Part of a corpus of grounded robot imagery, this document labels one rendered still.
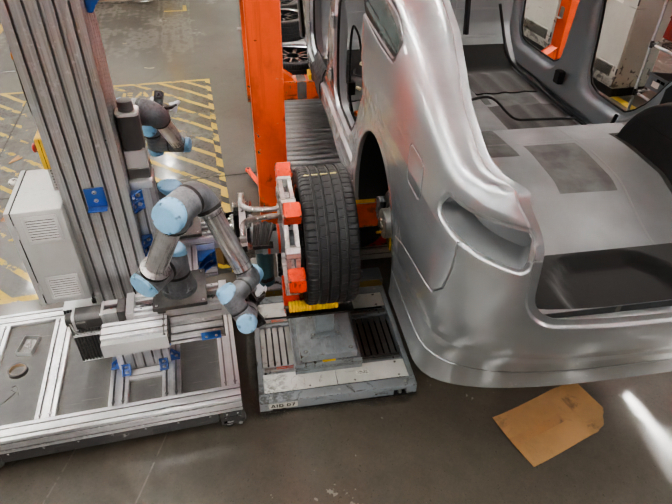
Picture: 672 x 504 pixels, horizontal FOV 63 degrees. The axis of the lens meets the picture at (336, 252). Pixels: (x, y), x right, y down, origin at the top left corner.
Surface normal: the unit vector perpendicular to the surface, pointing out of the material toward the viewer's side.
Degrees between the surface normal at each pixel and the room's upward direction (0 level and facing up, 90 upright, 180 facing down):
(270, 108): 90
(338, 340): 0
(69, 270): 90
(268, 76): 90
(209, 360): 0
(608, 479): 0
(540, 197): 22
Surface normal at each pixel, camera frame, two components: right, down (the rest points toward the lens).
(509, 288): -0.22, 0.58
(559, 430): 0.00, -0.78
